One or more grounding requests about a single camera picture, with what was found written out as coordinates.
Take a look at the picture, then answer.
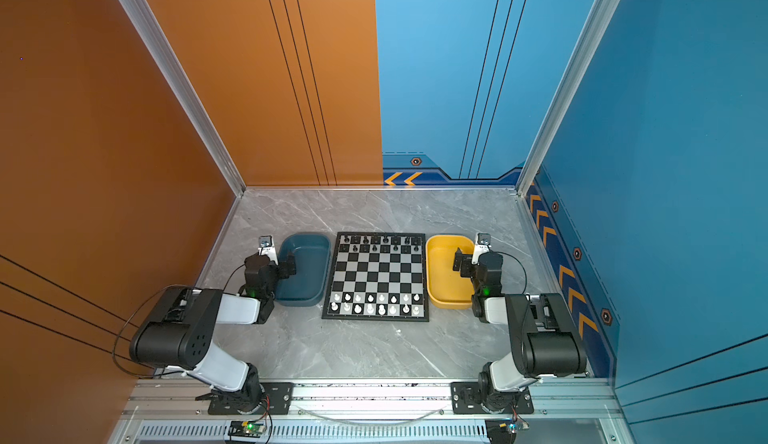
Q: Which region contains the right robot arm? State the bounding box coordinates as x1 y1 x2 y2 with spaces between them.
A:
451 251 588 414

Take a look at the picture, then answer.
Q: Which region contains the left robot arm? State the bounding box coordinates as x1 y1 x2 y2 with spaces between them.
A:
129 251 296 415

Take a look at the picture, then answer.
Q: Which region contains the left green circuit board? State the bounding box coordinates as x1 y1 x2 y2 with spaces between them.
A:
226 420 270 443

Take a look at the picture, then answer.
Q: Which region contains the green circuit board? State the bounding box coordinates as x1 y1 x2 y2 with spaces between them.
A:
485 419 530 444
226 420 270 443

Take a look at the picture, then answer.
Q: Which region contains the right green circuit board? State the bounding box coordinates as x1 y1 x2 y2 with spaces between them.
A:
485 419 530 444

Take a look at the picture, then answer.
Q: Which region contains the yellow plastic tray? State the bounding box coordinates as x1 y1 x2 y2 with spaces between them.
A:
426 235 474 310

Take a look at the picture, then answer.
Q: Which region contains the teal plastic tray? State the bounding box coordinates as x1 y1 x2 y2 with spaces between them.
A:
276 233 331 307

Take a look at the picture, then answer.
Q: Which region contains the black white chessboard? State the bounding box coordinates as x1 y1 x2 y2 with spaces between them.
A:
322 232 429 323

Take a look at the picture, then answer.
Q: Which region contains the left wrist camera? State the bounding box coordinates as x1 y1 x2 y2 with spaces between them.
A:
257 235 278 264

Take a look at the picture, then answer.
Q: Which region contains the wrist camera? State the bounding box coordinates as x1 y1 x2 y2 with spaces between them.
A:
472 233 491 265
257 235 278 264

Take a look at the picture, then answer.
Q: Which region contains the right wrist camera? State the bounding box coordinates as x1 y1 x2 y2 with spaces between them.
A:
472 233 491 265

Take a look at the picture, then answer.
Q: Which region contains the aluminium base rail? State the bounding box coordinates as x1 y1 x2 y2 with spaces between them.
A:
109 378 633 443

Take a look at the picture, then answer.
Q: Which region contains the aluminium corner post right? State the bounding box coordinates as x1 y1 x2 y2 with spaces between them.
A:
515 0 621 198

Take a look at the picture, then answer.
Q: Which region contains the aluminium corner post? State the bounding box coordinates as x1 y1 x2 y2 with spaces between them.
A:
118 0 246 198
515 0 621 198

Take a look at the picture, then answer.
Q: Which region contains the aluminium corner post left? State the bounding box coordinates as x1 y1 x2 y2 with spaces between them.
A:
118 0 246 198

